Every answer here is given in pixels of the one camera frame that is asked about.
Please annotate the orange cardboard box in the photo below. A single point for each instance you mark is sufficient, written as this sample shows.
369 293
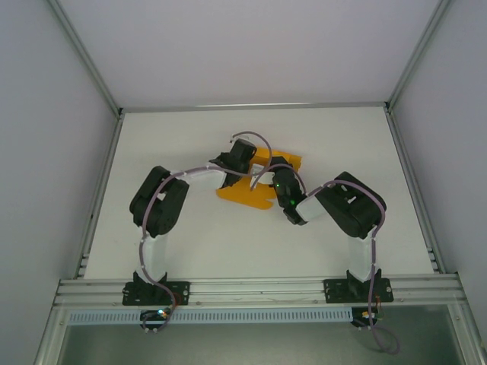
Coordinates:
243 195

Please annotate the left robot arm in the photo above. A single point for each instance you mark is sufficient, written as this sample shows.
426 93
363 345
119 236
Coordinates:
160 201

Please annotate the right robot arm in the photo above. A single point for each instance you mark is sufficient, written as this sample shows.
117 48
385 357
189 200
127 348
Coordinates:
354 205

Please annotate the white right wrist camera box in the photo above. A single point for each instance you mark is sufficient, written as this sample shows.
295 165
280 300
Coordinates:
258 170

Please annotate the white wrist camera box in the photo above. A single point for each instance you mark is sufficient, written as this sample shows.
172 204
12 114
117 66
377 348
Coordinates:
233 137
258 170

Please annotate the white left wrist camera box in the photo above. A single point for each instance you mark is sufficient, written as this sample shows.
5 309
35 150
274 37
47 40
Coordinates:
233 137

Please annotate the aluminium table edge rail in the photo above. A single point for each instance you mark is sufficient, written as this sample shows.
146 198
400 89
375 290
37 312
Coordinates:
409 175
251 106
106 182

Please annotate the aluminium mounting rail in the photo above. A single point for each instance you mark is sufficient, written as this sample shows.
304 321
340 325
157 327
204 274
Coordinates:
258 291

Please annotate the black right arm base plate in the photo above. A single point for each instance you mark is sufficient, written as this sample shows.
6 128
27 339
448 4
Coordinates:
335 291

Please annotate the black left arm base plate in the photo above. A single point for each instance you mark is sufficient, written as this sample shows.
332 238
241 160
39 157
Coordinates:
179 292

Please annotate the aluminium frame post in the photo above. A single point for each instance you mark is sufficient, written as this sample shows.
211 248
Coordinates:
85 57
416 57

